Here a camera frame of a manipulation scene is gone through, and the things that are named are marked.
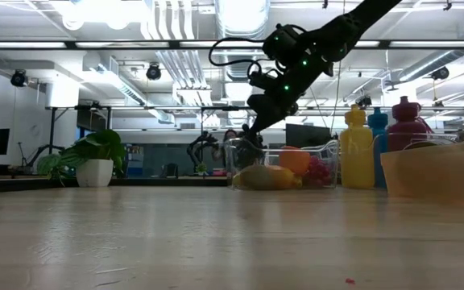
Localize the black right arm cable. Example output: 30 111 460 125
208 36 276 84

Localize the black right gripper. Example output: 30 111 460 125
240 85 300 148

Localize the clear plastic bin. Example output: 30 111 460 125
224 138 340 190
371 131 458 189

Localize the magenta plastic sports bottle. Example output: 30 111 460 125
387 95 435 153

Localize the orange toy fruit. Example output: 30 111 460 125
278 145 311 176

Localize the blue plastic sports bottle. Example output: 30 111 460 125
367 107 390 189

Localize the yellow toy banana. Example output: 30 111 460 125
231 172 304 190

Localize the red toy grape bunch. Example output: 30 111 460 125
303 155 335 189

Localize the green plant in white pot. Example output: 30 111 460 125
36 128 127 189

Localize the black bent background stand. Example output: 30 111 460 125
17 141 66 170

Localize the black frame background table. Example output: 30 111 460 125
46 105 262 158

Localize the person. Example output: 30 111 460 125
215 128 239 162

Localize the yellow plastic sports bottle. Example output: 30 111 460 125
339 104 375 189

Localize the black ceiling spotlight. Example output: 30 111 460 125
146 63 163 81
431 66 450 81
10 68 28 88

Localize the blue background cabinet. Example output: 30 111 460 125
126 145 144 178

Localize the orange translucent tray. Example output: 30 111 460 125
379 139 464 209

